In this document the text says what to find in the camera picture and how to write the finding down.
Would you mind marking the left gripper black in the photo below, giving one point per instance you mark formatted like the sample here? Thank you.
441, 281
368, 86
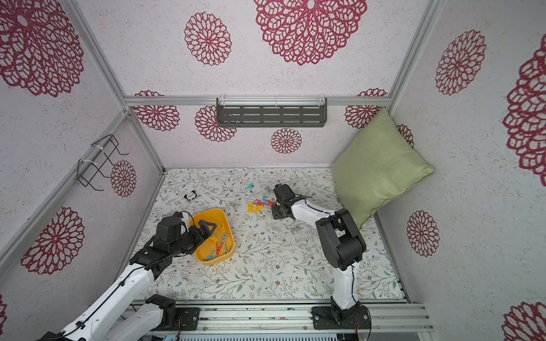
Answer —
200, 237

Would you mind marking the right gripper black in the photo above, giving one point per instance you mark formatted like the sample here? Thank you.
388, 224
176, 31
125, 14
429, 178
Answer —
281, 201

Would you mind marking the yellow plastic storage box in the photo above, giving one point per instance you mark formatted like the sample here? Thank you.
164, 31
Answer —
223, 233

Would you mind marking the red clothespin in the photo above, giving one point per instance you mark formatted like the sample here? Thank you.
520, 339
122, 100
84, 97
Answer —
264, 202
220, 248

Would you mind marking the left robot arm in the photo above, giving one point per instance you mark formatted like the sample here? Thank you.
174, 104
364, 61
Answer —
98, 321

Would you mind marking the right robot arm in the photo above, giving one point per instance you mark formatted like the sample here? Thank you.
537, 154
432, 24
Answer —
342, 243

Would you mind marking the black white plush toy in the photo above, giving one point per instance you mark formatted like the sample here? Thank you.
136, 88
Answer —
192, 195

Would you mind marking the yellow clothespin pair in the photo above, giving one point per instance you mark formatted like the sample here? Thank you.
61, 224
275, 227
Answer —
254, 208

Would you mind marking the floral table mat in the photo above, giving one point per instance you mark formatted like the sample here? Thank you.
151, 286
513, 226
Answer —
273, 259

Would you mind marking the green pillow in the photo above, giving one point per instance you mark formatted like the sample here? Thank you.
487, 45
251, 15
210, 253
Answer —
378, 166

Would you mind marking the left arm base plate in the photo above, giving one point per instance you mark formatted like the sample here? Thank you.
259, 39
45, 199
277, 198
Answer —
186, 319

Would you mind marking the grey wall shelf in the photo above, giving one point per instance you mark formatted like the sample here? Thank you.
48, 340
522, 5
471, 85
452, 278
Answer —
276, 113

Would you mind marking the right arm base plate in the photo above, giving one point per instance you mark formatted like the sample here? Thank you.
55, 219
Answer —
330, 318

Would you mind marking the black wire wall rack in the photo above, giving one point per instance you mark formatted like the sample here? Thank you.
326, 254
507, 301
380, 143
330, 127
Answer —
102, 150

